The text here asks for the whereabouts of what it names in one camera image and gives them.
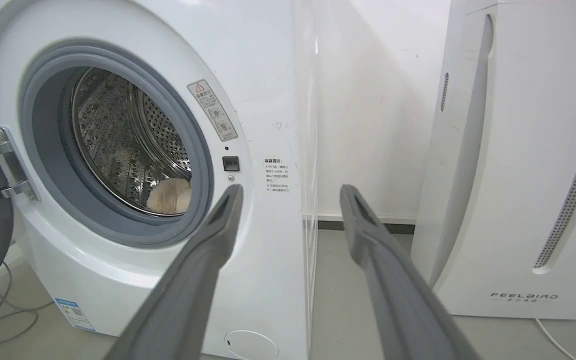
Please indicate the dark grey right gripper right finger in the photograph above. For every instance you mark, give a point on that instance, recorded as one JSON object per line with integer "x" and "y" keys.
{"x": 398, "y": 295}

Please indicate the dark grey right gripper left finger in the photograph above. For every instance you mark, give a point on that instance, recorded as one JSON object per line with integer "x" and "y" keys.
{"x": 188, "y": 295}

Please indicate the beige plush toy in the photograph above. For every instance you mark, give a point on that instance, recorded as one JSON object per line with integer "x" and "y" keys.
{"x": 170, "y": 196}

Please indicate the white front-load washing machine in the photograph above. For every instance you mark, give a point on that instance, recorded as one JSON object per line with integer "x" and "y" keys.
{"x": 248, "y": 100}

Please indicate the white air purifier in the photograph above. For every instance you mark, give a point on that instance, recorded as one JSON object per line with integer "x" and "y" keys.
{"x": 523, "y": 165}

